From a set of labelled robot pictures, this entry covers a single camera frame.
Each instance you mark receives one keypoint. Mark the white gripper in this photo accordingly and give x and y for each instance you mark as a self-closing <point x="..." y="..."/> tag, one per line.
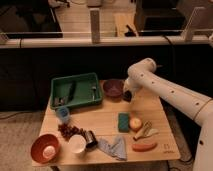
<point x="132" y="86"/>

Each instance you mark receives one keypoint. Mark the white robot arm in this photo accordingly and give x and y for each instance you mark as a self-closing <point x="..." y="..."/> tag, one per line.
<point x="196" y="106"/>

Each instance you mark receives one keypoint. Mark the purple bowl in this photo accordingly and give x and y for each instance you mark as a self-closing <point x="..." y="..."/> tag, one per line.
<point x="113" y="87"/>

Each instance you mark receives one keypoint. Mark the red bowl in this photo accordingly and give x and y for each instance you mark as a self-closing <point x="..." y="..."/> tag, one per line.
<point x="40" y="144"/>

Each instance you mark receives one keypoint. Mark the green sponge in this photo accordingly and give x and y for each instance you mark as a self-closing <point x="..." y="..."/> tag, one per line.
<point x="123" y="122"/>

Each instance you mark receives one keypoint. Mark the yellow red apple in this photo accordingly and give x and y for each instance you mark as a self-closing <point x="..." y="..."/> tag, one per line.
<point x="135" y="123"/>

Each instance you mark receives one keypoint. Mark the metal utensil in tray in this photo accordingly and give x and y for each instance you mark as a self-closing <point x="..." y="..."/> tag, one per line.
<point x="94" y="88"/>

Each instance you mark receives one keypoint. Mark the yellow banana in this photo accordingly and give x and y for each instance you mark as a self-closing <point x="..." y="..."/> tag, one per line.
<point x="146" y="131"/>

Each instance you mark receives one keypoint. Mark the orange carrot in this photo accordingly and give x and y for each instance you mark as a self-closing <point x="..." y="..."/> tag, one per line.
<point x="143" y="147"/>

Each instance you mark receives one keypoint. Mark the green plastic tray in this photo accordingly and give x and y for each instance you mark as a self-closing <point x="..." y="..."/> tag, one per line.
<point x="83" y="92"/>

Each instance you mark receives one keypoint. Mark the dark brush in tray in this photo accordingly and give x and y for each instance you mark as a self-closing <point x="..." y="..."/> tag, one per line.
<point x="71" y="91"/>

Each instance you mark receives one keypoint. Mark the blue grey cloth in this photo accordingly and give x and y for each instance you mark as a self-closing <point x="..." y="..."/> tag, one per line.
<point x="116" y="150"/>

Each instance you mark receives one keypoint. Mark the black metal can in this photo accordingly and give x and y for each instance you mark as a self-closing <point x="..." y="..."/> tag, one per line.
<point x="91" y="140"/>

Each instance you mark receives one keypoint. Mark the blue plastic cup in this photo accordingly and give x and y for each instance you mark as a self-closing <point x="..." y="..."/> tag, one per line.
<point x="63" y="114"/>

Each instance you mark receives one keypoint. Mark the white cup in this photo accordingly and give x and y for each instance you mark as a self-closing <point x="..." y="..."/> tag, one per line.
<point x="77" y="144"/>

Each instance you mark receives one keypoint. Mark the small grey object in tray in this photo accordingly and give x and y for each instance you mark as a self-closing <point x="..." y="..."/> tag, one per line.
<point x="58" y="101"/>

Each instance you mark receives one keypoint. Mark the bunch of dark grapes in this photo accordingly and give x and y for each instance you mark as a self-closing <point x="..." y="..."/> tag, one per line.
<point x="68" y="131"/>

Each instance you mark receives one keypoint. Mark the white egg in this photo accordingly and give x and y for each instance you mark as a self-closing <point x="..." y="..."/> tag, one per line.
<point x="49" y="152"/>

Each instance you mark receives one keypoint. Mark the grey upright post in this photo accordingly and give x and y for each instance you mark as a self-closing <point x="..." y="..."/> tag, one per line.
<point x="95" y="25"/>

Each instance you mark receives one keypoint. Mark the white horizontal rail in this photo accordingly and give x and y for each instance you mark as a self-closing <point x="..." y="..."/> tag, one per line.
<point x="105" y="41"/>

